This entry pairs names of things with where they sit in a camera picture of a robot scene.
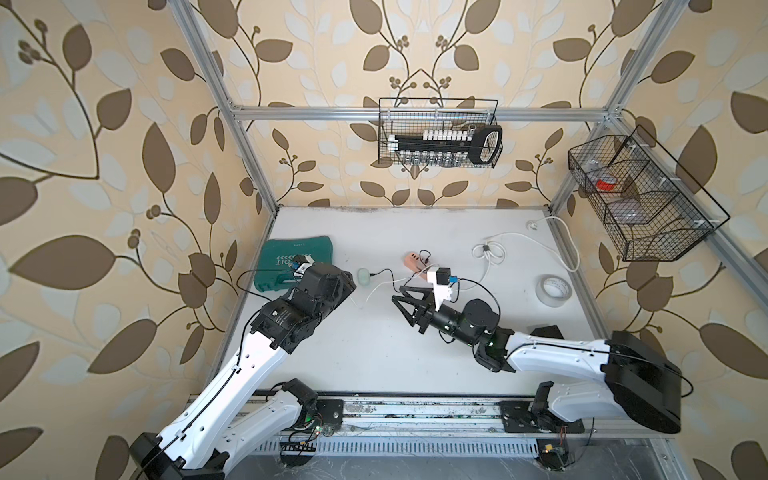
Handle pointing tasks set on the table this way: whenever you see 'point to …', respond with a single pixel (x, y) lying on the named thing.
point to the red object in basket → (606, 183)
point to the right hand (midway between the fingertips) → (396, 295)
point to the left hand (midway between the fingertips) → (345, 277)
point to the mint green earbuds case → (363, 276)
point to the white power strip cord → (492, 252)
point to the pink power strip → (415, 263)
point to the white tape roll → (553, 291)
